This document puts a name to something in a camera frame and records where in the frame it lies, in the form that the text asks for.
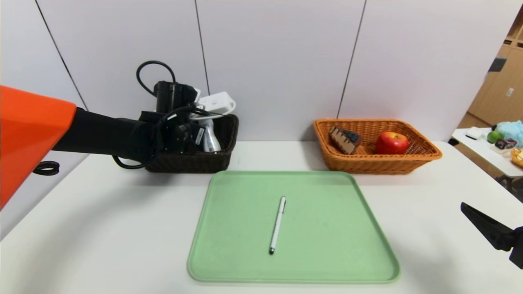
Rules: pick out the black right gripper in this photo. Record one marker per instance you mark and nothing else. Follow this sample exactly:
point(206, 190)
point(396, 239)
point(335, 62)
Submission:
point(518, 249)

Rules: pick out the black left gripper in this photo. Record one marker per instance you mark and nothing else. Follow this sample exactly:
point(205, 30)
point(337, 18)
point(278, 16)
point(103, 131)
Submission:
point(199, 136)

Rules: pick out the clear plastic bottle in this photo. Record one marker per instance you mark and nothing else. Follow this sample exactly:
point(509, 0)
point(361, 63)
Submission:
point(211, 139)

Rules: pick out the white power strip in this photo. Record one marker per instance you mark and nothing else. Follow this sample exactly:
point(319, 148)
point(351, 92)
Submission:
point(218, 100)

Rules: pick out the white stylus pen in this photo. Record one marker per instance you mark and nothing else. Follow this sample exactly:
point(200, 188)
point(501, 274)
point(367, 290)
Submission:
point(277, 224)

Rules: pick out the red apple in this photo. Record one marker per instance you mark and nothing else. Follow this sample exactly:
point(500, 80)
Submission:
point(391, 143)

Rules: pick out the chocolate blueberry cake slice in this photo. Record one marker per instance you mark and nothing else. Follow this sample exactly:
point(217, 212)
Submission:
point(345, 141)

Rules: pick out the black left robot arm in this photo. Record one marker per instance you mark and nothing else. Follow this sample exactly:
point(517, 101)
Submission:
point(102, 134)

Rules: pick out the dark brown wicker basket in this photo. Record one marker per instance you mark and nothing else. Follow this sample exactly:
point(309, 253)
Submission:
point(196, 163)

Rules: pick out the orange wicker basket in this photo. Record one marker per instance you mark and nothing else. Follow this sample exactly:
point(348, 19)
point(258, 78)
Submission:
point(367, 165)

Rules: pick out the yellow wicker bowl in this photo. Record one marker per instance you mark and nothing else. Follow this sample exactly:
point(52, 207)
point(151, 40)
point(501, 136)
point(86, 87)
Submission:
point(518, 158)

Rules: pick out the white side table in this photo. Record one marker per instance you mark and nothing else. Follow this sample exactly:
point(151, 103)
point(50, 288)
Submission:
point(478, 151)

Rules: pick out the small black red item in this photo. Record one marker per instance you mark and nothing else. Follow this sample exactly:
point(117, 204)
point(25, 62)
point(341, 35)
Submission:
point(505, 144)

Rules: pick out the green round fruit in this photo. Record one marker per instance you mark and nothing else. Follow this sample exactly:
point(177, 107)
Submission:
point(493, 137)

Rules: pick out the small white box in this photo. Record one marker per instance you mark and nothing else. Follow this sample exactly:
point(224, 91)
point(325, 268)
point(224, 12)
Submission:
point(474, 134)

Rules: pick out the light blue fluffy cloth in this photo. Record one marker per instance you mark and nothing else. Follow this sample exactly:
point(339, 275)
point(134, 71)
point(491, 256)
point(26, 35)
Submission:
point(512, 131)

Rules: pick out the dark grey rectangular plate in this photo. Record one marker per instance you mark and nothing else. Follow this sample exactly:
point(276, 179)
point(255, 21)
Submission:
point(496, 65)

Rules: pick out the light green plastic tray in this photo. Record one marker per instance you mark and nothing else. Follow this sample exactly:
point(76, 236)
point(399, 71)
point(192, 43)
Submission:
point(327, 245)

